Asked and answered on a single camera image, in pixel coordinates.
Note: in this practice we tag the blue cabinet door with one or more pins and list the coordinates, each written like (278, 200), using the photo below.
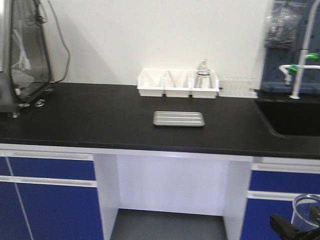
(49, 212)
(256, 223)

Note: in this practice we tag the right blue cabinet drawer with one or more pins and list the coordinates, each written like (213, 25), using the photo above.
(285, 182)

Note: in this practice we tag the black tripod stand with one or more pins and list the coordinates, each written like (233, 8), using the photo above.
(203, 82)

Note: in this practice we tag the middle white storage bin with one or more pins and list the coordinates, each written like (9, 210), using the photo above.
(177, 83)

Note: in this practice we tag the right blue cabinet door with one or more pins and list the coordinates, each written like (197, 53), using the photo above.
(256, 223)

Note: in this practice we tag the grey machine with clear cover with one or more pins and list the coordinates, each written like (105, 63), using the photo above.
(25, 71)

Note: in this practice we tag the white lab faucet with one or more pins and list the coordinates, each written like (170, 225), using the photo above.
(304, 55)

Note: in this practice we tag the blue pegboard drying rack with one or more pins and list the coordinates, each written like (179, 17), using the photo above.
(273, 80)

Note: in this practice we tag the black bench sink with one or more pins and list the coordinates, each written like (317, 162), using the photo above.
(291, 117)

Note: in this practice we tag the left blue cabinet door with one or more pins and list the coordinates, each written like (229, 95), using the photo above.
(49, 212)

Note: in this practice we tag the clear glass beaker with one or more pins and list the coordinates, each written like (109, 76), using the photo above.
(306, 212)

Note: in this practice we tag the white storage bin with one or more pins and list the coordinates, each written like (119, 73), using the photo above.
(199, 93)
(150, 82)
(177, 83)

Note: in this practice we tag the left white storage bin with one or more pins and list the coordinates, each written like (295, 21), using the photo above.
(150, 82)

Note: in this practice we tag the silver metal tray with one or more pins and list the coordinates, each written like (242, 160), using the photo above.
(178, 119)

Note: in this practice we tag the white test tube rack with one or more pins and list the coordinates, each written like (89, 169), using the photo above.
(237, 87)

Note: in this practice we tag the plastic bag of black pegs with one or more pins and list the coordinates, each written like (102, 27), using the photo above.
(282, 24)

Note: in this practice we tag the glass alcohol lamp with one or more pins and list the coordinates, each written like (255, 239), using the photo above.
(203, 69)

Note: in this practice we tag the right white storage bin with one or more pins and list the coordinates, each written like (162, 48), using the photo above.
(199, 93)

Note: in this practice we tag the blue cabinet drawer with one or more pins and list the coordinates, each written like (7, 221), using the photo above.
(47, 168)
(285, 182)

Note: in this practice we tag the left blue cabinet drawer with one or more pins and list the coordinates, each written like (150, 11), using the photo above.
(47, 168)

